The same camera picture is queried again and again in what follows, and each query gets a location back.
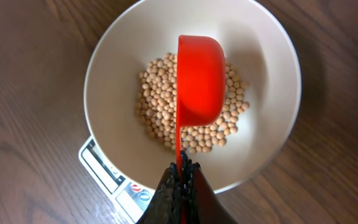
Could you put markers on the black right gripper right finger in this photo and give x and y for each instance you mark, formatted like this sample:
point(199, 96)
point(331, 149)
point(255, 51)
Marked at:
point(199, 203)

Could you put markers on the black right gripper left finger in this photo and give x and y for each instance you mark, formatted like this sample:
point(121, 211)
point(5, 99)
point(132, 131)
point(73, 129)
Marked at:
point(165, 205)

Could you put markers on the red plastic measuring scoop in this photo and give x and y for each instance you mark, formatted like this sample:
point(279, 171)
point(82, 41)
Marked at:
point(200, 84)

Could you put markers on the white digital kitchen scale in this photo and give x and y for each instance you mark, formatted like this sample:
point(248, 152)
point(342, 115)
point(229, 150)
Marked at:
point(128, 197)

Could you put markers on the white round bowl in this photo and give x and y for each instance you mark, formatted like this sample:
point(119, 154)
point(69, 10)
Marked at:
point(253, 41)

